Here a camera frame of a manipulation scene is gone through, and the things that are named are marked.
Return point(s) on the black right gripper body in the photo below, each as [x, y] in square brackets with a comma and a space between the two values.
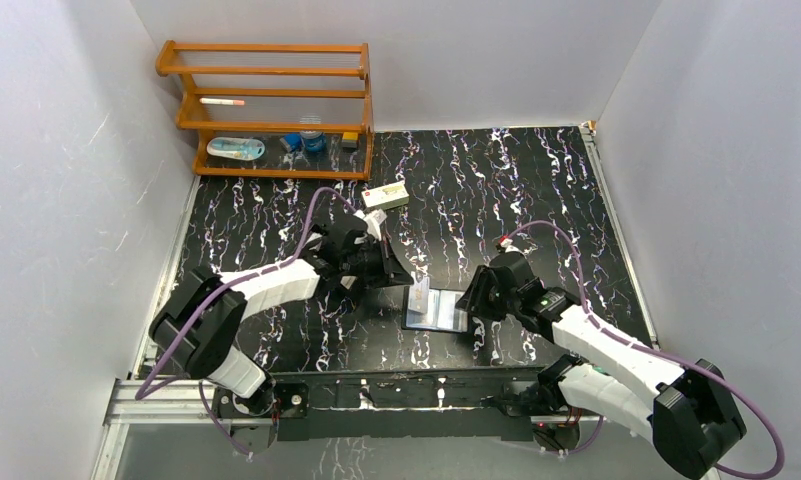
[488, 300]

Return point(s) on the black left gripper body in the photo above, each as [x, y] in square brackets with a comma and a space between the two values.
[383, 266]

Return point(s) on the white blue credit card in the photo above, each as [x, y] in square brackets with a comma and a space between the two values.
[418, 296]

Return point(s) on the black card holder box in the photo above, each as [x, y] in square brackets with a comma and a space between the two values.
[337, 290]

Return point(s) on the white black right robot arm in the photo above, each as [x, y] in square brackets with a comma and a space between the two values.
[688, 416]

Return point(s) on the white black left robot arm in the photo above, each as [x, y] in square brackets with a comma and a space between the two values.
[198, 324]

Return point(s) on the white green red carton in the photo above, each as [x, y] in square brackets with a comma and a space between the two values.
[386, 197]

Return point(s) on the small yellow black block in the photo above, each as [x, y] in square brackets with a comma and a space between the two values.
[350, 140]

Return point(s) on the blue jar clear lid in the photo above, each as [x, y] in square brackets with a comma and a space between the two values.
[312, 138]

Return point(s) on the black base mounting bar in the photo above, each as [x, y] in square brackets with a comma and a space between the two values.
[500, 402]

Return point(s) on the small blue block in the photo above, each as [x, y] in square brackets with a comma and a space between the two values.
[291, 142]

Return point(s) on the blue white plastic package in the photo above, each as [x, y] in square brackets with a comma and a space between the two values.
[236, 148]

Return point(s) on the white pink marker pen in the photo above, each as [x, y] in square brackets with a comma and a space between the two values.
[221, 101]

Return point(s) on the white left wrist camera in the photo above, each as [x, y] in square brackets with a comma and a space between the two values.
[374, 220]

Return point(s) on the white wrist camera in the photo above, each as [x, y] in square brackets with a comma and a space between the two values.
[374, 220]
[506, 245]

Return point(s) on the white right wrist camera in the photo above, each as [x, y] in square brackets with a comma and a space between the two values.
[506, 245]

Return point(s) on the aluminium frame rail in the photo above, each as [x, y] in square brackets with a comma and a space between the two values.
[168, 434]

